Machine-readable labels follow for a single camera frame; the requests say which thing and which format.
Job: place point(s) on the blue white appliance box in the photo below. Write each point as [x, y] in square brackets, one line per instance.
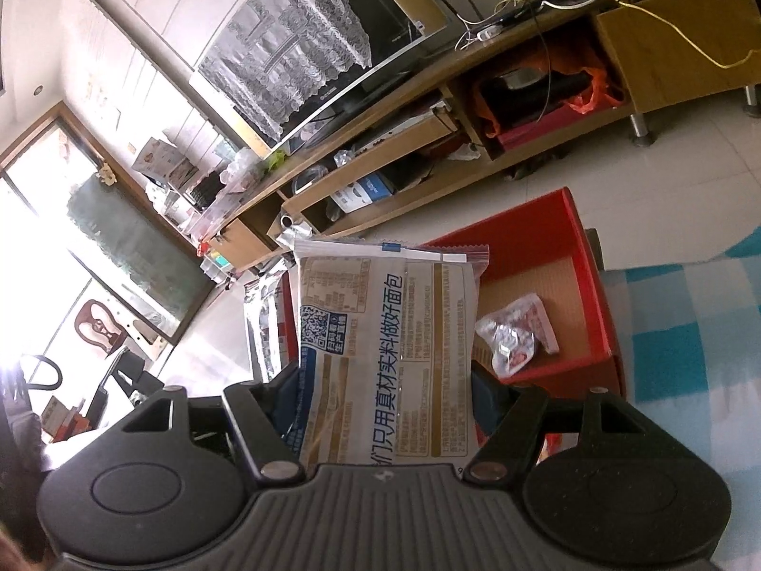
[362, 193]

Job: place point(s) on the white power strip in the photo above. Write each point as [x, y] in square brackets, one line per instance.
[488, 33]

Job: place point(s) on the long wooden TV cabinet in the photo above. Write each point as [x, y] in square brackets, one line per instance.
[425, 139]

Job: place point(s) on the red cardboard box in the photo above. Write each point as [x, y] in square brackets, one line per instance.
[540, 248]

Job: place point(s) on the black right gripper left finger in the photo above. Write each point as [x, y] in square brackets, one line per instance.
[260, 414]

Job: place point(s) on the flat screen television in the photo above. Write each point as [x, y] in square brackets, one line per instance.
[394, 27]

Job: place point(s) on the silver snack bag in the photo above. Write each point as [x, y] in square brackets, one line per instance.
[267, 328]

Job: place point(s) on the orange plastic bag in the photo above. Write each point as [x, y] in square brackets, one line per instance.
[516, 94]

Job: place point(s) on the red white small snack packet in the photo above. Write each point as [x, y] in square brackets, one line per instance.
[516, 334]

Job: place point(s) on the blue white checkered tablecloth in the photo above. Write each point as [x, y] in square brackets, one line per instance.
[689, 339]

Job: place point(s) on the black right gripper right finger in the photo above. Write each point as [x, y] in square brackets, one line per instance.
[511, 417]

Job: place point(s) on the white lace TV cover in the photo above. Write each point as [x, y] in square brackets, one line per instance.
[274, 55]

